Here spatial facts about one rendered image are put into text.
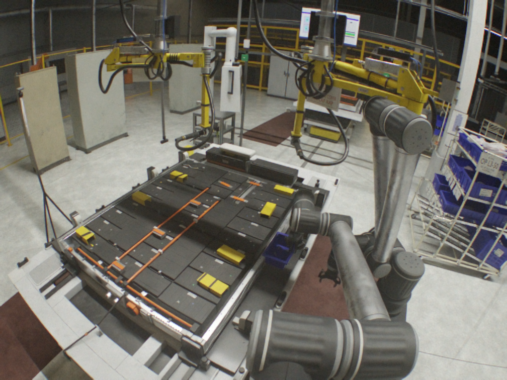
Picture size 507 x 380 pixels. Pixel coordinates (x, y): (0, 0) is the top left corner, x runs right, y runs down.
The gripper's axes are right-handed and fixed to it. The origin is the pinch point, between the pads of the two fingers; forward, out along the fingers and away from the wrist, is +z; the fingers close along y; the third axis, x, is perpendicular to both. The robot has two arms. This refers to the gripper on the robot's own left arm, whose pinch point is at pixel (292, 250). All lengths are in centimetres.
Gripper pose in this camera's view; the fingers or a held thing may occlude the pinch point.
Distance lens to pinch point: 156.3
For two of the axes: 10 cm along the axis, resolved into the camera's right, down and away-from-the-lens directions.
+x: -4.4, 4.4, -7.9
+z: -0.8, 8.5, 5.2
